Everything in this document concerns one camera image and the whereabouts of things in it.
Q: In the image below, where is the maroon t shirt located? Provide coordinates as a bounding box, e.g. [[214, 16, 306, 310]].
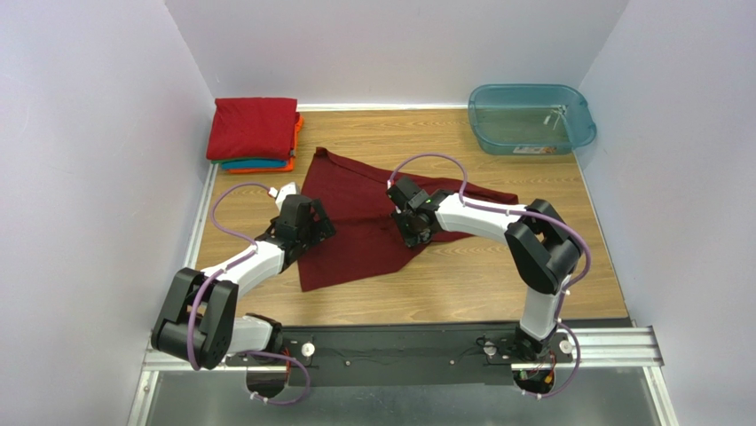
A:
[[296, 146, 520, 293]]

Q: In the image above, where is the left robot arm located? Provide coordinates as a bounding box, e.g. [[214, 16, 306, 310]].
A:
[[151, 193, 335, 370]]

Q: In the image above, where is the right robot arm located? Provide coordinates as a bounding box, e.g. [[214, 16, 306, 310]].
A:
[[386, 177, 588, 360]]

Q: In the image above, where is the folded teal t shirt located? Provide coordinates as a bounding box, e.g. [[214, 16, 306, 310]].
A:
[[219, 157, 289, 170]]

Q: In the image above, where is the folded green t shirt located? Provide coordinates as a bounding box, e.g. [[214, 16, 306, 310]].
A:
[[210, 156, 250, 164]]

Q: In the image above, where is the folded red t shirt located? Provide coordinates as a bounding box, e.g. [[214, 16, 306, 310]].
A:
[[206, 98, 298, 160]]

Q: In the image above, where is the teal plastic bin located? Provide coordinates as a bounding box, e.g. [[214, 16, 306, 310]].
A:
[[468, 83, 597, 155]]

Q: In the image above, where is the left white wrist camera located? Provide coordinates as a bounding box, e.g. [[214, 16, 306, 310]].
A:
[[268, 182, 301, 210]]

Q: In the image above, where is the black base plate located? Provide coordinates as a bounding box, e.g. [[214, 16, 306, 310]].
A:
[[163, 317, 634, 398]]

